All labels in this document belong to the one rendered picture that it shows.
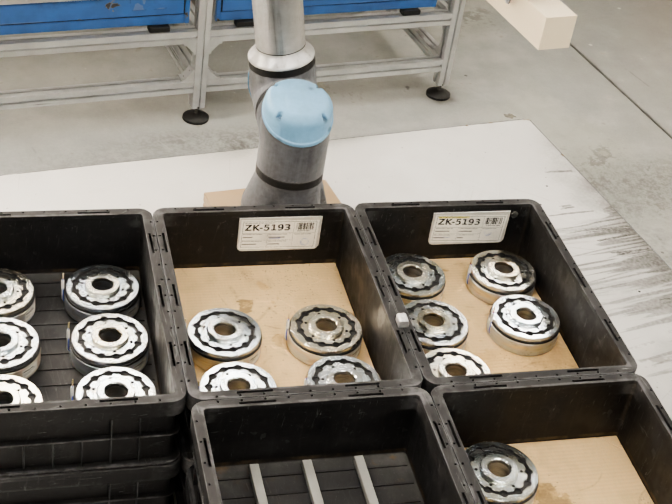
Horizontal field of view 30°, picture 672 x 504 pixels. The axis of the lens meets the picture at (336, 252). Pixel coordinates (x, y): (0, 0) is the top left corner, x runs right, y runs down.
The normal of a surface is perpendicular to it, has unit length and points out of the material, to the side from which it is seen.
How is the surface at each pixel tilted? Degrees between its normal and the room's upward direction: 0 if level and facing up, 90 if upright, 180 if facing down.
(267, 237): 90
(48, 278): 0
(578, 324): 90
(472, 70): 0
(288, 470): 0
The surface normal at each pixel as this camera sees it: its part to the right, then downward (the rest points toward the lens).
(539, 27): -0.92, 0.13
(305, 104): 0.16, -0.72
